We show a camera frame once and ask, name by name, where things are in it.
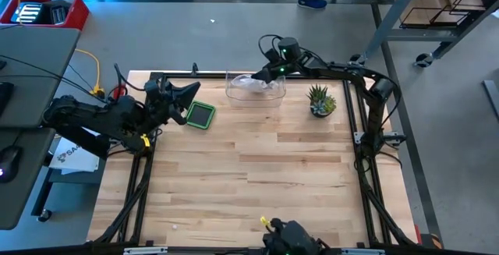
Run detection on large grey desk panel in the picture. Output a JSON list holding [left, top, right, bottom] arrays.
[[0, 24, 82, 129]]

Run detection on yellow cable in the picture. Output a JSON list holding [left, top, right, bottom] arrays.
[[73, 48, 106, 96]]

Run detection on black base beam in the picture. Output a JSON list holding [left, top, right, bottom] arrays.
[[0, 243, 499, 255]]

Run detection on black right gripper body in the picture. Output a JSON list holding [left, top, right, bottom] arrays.
[[264, 62, 292, 81]]

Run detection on black robot part, yellow tag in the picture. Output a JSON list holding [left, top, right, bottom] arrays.
[[260, 215, 324, 255]]

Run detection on white paper sheets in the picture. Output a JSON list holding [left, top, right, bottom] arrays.
[[49, 137, 101, 175]]

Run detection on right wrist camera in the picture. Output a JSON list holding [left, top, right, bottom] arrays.
[[264, 48, 281, 65]]

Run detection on black looped cable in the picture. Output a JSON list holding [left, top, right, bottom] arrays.
[[114, 62, 147, 92], [258, 34, 284, 59]]

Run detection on succulent in black pot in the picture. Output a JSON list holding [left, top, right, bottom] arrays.
[[306, 83, 337, 119]]

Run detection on small grey desk panel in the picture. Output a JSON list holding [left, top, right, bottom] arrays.
[[0, 127, 58, 231]]

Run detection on black caster wheel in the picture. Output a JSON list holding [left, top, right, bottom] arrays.
[[349, 53, 367, 69], [413, 51, 434, 68]]

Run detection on red plastic crate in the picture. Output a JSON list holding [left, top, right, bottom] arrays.
[[0, 0, 90, 31]]

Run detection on grey metal-frame table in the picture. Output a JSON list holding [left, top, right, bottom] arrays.
[[349, 0, 499, 69]]

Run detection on black device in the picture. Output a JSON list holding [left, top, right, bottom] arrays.
[[38, 0, 73, 26]]

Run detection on clear plastic bag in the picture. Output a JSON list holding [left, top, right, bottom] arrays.
[[231, 74, 282, 94]]

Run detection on black computer mouse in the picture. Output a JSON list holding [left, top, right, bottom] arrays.
[[0, 145, 21, 185]]

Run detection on red tag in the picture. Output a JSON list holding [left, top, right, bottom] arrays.
[[112, 84, 128, 100]]

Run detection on clear plastic container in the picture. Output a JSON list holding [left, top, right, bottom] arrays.
[[225, 69, 287, 108]]

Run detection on silver bracket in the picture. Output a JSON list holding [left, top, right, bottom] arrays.
[[123, 246, 168, 255], [341, 248, 385, 255]]

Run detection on dark desk base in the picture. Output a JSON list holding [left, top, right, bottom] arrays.
[[30, 167, 104, 223]]

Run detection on silver ribbed device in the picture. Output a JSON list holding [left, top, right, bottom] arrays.
[[10, 3, 43, 25]]

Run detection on black wire rack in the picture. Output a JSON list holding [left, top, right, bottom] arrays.
[[399, 0, 499, 29]]

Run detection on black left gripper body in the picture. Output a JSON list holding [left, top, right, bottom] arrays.
[[144, 79, 188, 126]]

